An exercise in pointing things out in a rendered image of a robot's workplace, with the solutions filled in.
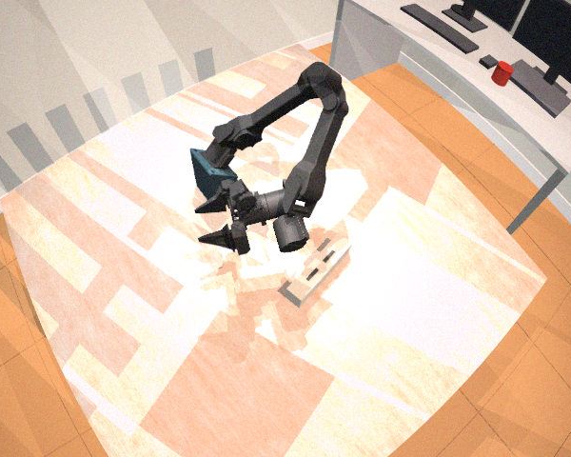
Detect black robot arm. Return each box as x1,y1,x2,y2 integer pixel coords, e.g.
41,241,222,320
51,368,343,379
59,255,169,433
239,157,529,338
200,61,349,253

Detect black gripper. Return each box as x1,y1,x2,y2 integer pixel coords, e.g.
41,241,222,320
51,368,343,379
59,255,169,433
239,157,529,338
194,179,270,256

